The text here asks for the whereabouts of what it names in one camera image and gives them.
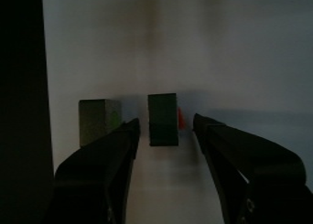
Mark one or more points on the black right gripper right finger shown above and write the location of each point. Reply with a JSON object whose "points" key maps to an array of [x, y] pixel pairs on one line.
{"points": [[261, 179]]}

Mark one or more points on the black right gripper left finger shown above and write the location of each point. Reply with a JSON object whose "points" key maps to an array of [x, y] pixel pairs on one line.
{"points": [[94, 179]]}

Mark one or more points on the dark nori sushi roll piece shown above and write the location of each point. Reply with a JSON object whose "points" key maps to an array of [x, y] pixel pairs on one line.
{"points": [[164, 121], [96, 121]]}

